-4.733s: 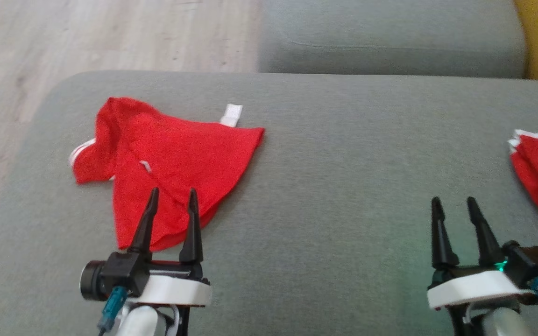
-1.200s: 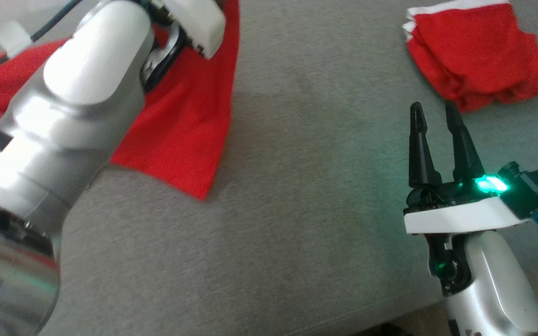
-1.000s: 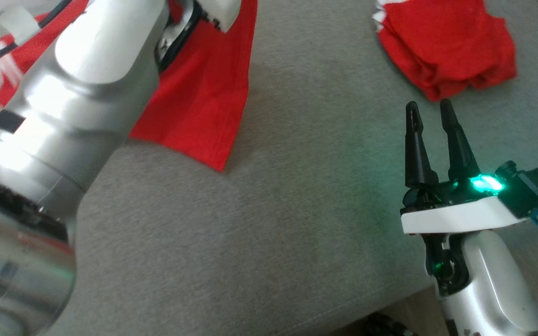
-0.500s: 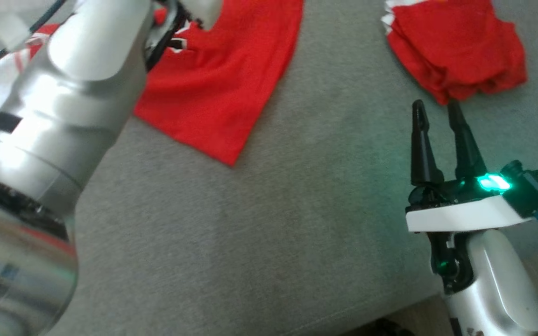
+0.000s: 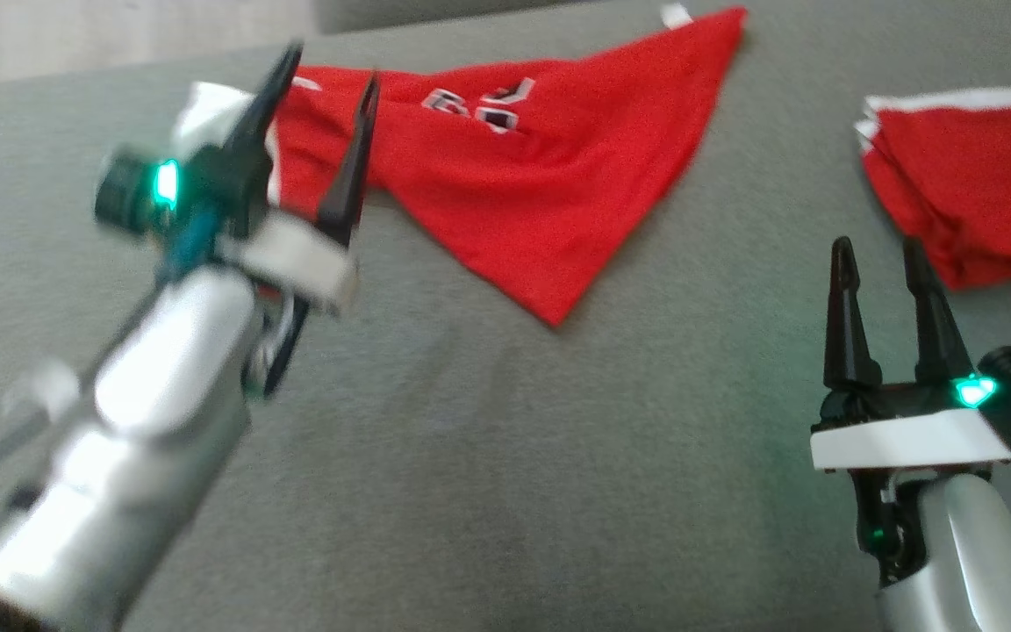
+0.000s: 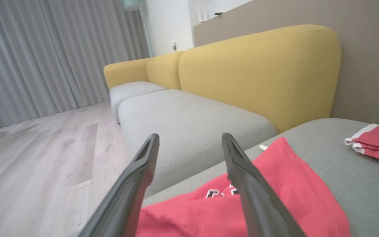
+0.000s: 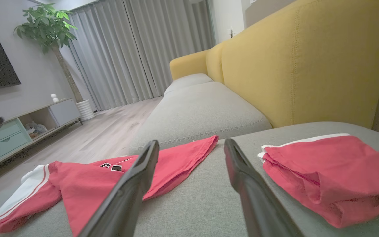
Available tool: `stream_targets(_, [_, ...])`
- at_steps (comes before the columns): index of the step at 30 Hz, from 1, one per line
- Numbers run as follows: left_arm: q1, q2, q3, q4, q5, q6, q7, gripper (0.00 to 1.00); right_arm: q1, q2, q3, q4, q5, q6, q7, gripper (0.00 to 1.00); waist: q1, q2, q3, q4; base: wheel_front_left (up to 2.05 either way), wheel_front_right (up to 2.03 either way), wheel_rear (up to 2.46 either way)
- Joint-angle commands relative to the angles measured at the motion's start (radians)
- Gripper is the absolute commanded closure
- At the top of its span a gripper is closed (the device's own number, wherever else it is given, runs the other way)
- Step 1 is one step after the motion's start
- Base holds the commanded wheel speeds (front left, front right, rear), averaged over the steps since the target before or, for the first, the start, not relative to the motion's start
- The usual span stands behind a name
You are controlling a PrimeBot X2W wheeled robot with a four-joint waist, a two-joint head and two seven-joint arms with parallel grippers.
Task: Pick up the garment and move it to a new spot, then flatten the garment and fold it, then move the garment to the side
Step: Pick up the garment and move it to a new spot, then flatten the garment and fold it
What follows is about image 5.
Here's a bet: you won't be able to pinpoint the white cable tape tag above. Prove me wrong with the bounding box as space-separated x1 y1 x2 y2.
4 358 83 423

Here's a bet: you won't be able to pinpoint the red jersey with white label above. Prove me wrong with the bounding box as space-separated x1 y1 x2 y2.
170 3 749 328

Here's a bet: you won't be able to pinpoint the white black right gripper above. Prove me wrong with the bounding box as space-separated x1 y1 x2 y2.
810 236 1011 587

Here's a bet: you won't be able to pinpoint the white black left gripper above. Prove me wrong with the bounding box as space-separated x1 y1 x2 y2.
94 39 382 401

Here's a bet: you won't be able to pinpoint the red Bulls 23 shorts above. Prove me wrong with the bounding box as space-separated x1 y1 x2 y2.
853 85 1011 292

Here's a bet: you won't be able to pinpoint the small grey sofa cushion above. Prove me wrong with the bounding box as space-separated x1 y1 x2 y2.
316 0 613 35

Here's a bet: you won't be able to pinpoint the large grey sofa seat cushion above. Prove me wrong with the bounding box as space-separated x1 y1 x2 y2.
0 0 1011 632

